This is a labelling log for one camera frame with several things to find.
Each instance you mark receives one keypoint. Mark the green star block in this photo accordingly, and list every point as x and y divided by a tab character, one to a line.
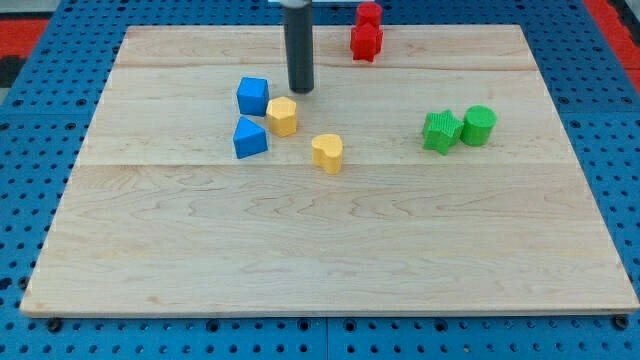
441	131

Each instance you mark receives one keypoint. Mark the red star block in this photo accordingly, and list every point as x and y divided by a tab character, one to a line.
365	42

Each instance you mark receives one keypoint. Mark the yellow heart block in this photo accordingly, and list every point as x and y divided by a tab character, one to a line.
327	152

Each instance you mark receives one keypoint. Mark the yellow hexagon block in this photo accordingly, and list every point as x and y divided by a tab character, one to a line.
281	116

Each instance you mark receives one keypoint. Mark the blue triangular prism block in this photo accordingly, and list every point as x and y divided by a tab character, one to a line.
249	138

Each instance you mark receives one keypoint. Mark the blue cube block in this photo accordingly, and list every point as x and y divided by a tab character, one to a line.
253	96

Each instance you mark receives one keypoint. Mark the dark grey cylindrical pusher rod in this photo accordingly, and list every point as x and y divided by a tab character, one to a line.
297	26

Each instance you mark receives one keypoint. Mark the green cylinder block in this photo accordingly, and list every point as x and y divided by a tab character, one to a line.
479	122

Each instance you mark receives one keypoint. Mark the red cylinder block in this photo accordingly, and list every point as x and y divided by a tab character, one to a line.
369	13

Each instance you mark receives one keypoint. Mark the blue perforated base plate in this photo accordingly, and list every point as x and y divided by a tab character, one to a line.
48	108

